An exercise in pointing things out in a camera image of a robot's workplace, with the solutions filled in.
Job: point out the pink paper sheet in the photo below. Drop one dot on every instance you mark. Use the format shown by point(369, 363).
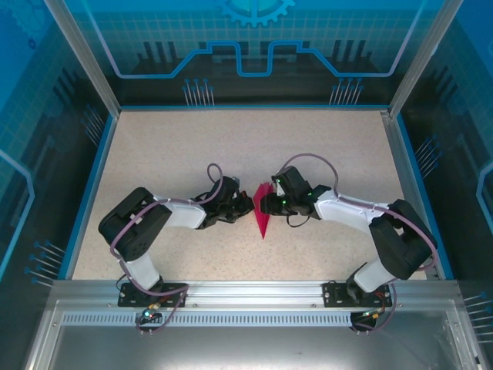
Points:
point(263, 225)

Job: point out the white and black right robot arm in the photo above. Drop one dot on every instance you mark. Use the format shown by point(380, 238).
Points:
point(339, 210)

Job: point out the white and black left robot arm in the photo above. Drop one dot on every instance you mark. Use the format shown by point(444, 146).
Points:
point(185, 216)

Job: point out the blue table edge strip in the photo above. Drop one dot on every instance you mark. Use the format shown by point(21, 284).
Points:
point(423, 192)
point(90, 196)

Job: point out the grey metal tray panel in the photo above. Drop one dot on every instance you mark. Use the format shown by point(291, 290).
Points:
point(246, 350)

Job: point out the blue printed back panel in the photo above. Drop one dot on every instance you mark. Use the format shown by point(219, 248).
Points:
point(246, 38)

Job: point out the blue printed side panel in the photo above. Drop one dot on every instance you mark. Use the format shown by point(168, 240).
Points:
point(31, 135)
point(462, 135)

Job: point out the aluminium mounting rail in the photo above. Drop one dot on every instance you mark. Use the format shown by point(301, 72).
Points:
point(254, 293)

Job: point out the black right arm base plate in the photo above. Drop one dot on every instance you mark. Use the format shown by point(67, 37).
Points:
point(333, 294)

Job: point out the aluminium side rail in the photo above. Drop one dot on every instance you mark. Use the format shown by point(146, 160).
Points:
point(404, 173)

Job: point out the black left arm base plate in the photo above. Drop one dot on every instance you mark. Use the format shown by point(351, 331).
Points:
point(129, 298)

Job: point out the aluminium frame post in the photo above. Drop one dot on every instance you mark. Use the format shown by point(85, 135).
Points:
point(88, 65)
point(418, 58)

